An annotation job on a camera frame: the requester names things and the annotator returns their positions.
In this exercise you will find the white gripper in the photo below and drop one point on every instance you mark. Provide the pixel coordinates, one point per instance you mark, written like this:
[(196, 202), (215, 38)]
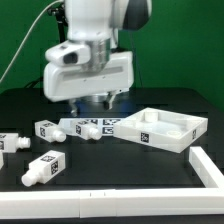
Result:
[(64, 83)]

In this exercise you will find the white square tabletop tray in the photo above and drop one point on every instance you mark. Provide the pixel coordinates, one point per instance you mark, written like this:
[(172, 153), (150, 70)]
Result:
[(161, 129)]

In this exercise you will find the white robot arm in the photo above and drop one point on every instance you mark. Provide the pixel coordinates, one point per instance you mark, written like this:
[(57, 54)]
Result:
[(86, 65)]

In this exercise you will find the white fiducial marker sheet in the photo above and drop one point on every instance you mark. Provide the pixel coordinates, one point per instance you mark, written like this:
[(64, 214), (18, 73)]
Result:
[(105, 125)]

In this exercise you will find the white L-shaped fence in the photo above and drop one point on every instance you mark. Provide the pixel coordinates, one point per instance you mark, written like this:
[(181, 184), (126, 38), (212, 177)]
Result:
[(123, 203)]

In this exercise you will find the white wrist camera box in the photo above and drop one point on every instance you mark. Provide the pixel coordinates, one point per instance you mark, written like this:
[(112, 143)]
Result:
[(68, 53)]

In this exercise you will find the black camera stand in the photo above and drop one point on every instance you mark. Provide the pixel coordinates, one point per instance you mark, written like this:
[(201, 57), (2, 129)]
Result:
[(59, 13)]

